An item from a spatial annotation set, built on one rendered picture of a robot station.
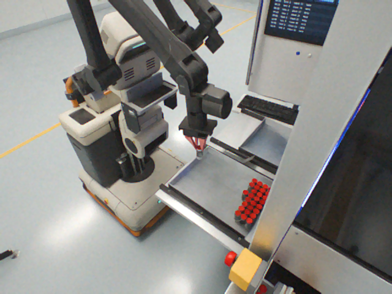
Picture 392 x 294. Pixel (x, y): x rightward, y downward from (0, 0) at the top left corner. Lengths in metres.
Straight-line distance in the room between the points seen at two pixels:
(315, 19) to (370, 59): 1.10
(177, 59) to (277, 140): 0.75
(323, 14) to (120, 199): 1.53
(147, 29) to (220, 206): 0.63
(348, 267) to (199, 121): 0.46
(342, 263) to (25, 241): 1.97
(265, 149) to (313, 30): 0.63
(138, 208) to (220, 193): 0.82
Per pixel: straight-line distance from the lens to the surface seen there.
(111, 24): 1.04
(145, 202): 1.69
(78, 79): 1.07
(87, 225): 2.05
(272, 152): 1.16
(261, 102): 1.54
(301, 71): 1.52
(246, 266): 0.70
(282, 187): 0.49
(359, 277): 0.62
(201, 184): 0.99
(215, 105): 0.61
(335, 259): 0.60
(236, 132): 1.22
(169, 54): 0.61
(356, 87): 0.35
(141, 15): 0.64
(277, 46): 1.50
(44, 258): 2.06
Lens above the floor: 1.68
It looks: 45 degrees down
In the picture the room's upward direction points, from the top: straight up
